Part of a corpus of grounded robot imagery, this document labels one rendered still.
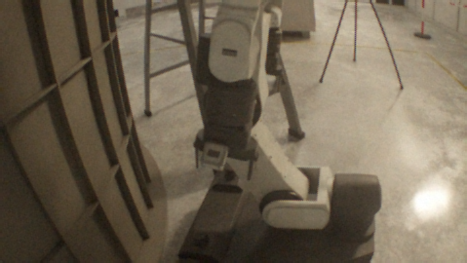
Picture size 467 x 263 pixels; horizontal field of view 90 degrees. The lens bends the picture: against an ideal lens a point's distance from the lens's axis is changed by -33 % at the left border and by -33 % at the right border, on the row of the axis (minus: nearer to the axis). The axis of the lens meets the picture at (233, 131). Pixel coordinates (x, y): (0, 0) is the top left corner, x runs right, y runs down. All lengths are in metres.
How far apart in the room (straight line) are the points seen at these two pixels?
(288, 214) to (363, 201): 0.23
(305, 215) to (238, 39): 0.58
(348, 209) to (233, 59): 0.60
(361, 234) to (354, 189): 0.17
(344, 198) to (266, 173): 0.25
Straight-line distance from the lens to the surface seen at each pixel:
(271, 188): 0.94
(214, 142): 0.63
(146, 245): 1.30
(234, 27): 0.51
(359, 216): 0.99
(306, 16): 3.81
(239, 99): 0.57
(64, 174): 0.87
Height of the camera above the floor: 0.97
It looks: 30 degrees down
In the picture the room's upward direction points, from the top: 7 degrees counter-clockwise
